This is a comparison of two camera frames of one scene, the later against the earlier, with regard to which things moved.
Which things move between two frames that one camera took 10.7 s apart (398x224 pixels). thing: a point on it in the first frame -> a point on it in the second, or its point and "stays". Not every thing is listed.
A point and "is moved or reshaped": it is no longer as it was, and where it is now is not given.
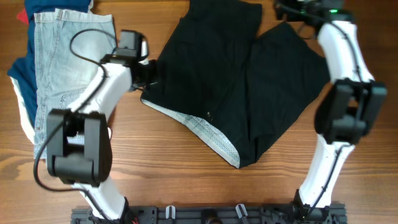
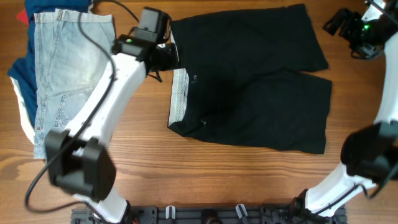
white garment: (27, 122) stays
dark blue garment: (23, 71) stays
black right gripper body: (295, 11) -> (360, 35)
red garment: (22, 16) stays
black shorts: (224, 74) is moved or reshaped
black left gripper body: (148, 74) -> (169, 60)
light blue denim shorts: (69, 48) stays
